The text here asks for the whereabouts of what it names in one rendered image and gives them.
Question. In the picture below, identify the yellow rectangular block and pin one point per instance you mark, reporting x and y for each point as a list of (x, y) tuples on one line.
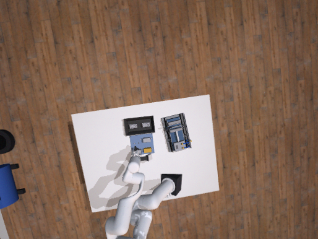
[(147, 149)]

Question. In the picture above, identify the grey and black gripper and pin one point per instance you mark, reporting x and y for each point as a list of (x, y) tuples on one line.
[(135, 151)]

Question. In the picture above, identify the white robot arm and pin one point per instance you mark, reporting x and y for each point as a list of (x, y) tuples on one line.
[(141, 219)]

